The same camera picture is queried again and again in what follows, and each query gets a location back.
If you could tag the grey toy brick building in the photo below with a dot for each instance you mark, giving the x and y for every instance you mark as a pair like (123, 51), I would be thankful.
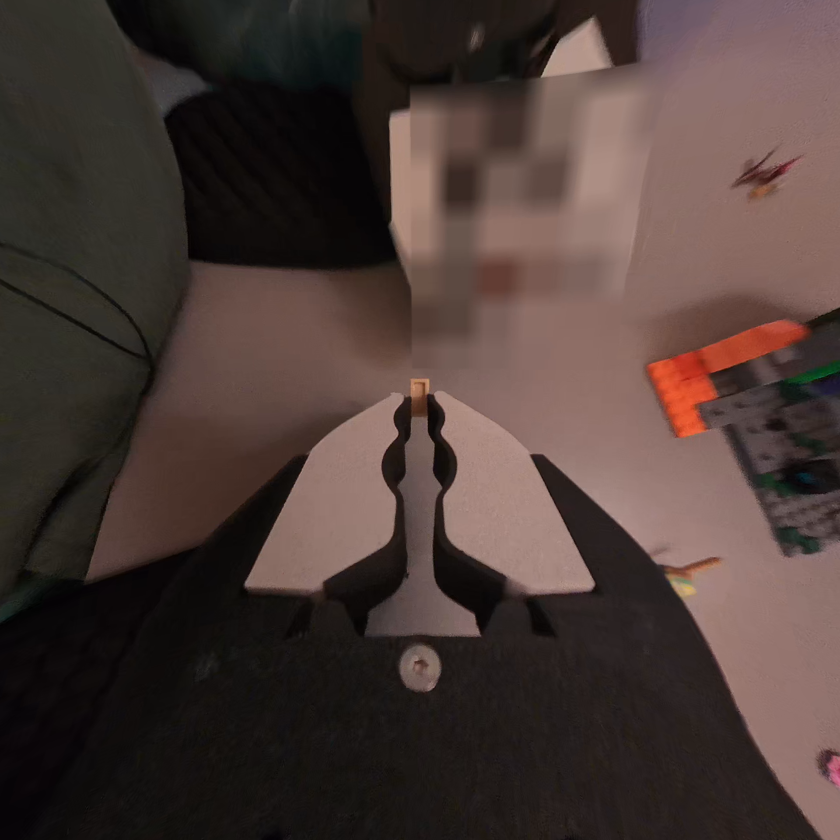
(768, 427)

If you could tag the pink flower piece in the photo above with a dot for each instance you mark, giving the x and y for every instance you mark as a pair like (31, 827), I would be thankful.
(830, 768)

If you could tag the person's green sweatshirt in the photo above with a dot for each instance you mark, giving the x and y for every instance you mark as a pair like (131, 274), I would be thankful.
(71, 263)

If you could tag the tan round stud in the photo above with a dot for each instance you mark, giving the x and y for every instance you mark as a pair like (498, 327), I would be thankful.
(761, 192)

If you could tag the grey desk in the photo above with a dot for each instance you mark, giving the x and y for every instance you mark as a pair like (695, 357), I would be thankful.
(263, 394)

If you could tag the zombie toy figure gold sword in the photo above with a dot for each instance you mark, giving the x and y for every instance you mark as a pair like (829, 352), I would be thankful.
(689, 571)

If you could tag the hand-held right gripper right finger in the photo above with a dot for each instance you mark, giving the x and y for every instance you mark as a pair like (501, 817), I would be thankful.
(518, 518)

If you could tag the small light brown toy piece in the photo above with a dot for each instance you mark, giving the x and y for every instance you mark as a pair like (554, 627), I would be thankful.
(420, 394)

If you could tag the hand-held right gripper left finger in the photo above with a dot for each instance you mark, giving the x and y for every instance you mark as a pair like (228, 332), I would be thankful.
(328, 518)

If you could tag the brown twig toy piece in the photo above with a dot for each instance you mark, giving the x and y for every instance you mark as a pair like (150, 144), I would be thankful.
(764, 171)

